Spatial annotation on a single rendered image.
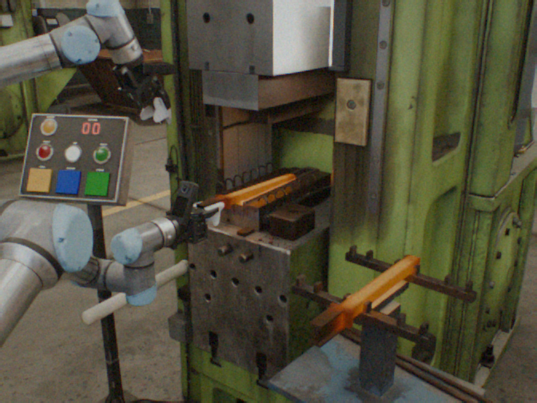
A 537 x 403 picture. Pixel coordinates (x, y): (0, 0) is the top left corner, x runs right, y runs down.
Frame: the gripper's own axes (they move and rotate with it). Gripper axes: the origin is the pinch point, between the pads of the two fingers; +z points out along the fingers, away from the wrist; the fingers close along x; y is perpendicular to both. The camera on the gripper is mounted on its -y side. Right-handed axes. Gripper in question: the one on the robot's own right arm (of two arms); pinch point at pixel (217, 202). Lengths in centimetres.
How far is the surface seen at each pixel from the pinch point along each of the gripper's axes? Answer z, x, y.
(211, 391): 5, -10, 71
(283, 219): 8.9, 16.1, 4.2
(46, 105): 248, -466, 48
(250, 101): 8.4, 5.2, -27.5
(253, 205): 9.2, 5.6, 2.5
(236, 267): 3.2, 3.9, 20.2
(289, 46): 15.5, 12.9, -41.9
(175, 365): 38, -61, 101
